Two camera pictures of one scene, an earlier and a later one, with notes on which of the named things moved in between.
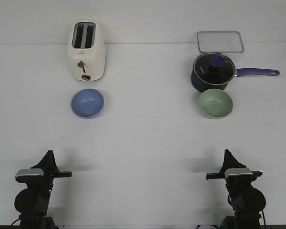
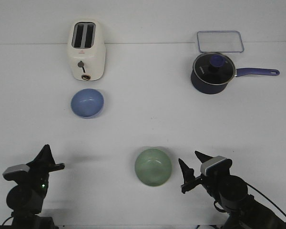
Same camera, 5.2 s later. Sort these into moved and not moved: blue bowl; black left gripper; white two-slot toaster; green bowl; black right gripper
Moved: black right gripper; black left gripper; green bowl
Not moved: blue bowl; white two-slot toaster
